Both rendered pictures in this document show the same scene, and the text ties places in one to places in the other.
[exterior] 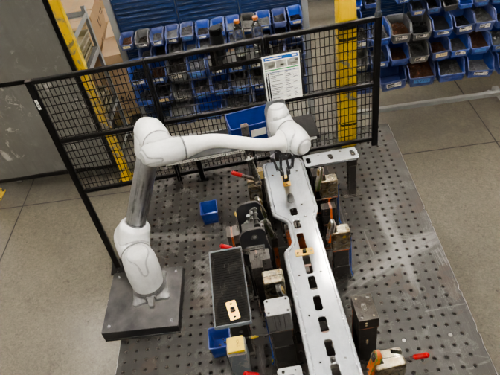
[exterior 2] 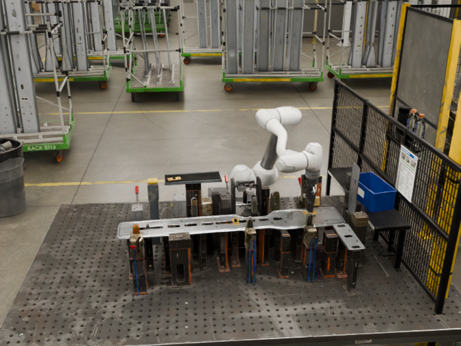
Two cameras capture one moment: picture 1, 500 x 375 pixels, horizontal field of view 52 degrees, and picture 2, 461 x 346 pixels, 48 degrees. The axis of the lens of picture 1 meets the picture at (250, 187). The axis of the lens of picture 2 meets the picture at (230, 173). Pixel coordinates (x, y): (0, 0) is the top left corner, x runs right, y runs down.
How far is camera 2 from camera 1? 3.10 m
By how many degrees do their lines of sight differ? 68
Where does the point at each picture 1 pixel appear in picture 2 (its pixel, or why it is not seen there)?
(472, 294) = not seen: outside the picture
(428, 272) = (250, 325)
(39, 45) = (434, 95)
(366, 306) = (179, 236)
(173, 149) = (263, 118)
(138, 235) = (257, 168)
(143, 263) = (234, 172)
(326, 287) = (202, 228)
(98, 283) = not seen: hidden behind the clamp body
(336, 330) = (167, 230)
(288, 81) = (407, 180)
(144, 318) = not seen: hidden behind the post
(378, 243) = (285, 300)
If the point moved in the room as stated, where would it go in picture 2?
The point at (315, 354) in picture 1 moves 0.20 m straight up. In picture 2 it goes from (153, 222) to (151, 193)
